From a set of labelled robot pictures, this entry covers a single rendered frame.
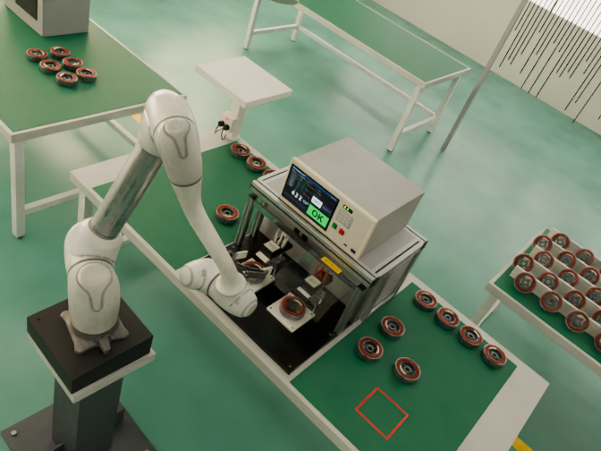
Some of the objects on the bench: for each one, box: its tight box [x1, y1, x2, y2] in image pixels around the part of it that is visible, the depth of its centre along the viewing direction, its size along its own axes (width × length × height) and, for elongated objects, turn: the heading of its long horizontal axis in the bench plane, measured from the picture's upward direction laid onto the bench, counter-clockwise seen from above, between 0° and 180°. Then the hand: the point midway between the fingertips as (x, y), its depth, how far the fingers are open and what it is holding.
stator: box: [216, 204, 239, 224], centre depth 274 cm, size 11×11×4 cm
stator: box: [393, 357, 420, 384], centre depth 235 cm, size 11×11×4 cm
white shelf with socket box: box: [195, 56, 292, 141], centre depth 304 cm, size 35×37×46 cm
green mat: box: [290, 282, 518, 451], centre depth 237 cm, size 94×61×1 cm, turn 119°
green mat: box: [92, 141, 271, 270], centre depth 284 cm, size 94×61×1 cm, turn 119°
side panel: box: [359, 248, 424, 322], centre depth 251 cm, size 28×3×32 cm, turn 119°
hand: (257, 261), depth 230 cm, fingers open, 13 cm apart
